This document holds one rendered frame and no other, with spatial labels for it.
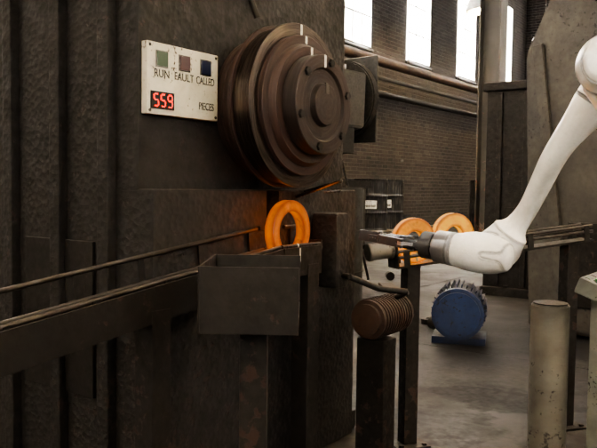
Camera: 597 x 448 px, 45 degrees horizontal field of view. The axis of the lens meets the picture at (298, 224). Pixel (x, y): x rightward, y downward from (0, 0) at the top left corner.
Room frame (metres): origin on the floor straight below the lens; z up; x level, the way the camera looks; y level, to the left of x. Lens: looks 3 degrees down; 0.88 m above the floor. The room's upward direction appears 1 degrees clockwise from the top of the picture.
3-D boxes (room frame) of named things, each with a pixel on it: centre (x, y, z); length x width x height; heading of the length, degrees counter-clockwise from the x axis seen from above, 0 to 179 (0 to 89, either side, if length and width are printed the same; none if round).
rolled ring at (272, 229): (2.14, 0.03, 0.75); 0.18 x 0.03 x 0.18; 143
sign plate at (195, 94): (1.92, 0.31, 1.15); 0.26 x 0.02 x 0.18; 144
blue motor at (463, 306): (4.20, -0.95, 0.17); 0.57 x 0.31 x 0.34; 164
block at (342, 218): (2.33, -0.10, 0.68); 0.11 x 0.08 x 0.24; 54
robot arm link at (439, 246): (1.96, -0.40, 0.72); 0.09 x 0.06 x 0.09; 145
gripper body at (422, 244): (2.01, -0.34, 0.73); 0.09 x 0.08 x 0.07; 55
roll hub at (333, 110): (2.08, -0.05, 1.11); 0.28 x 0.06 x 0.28; 144
